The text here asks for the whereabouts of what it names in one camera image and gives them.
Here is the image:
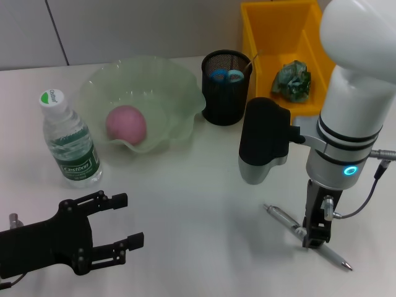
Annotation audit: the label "black mesh pen holder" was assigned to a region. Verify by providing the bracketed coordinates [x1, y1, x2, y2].
[200, 49, 253, 127]

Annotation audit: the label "pink peach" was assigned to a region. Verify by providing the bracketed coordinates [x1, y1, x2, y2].
[105, 105, 147, 146]

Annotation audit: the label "green glass fruit plate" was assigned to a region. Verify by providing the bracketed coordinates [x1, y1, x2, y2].
[77, 55, 207, 154]

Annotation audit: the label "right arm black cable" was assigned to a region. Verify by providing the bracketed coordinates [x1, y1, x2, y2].
[321, 148, 396, 221]

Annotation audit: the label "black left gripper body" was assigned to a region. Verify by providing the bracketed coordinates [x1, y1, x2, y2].
[0, 199, 94, 278]

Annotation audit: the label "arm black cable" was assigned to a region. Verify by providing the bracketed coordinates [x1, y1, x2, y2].
[321, 148, 396, 221]
[0, 273, 25, 289]

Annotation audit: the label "clear plastic water bottle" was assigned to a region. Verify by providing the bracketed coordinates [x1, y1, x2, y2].
[38, 88, 103, 189]

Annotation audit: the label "yellow plastic bin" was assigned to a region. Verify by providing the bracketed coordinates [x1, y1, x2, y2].
[240, 0, 338, 118]

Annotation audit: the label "clear plastic ruler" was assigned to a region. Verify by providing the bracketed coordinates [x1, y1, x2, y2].
[243, 49, 264, 75]

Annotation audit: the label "blue scissors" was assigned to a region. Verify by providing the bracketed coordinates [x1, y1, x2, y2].
[210, 69, 244, 84]

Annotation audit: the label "green plastic wrap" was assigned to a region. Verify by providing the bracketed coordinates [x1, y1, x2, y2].
[271, 59, 311, 104]

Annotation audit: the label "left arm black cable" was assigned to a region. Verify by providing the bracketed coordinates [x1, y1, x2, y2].
[0, 273, 25, 289]

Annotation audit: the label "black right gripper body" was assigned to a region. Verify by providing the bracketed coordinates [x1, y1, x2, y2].
[304, 178, 344, 229]

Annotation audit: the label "white grey ballpoint pen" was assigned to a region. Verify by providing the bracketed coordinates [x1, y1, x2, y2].
[263, 203, 353, 272]

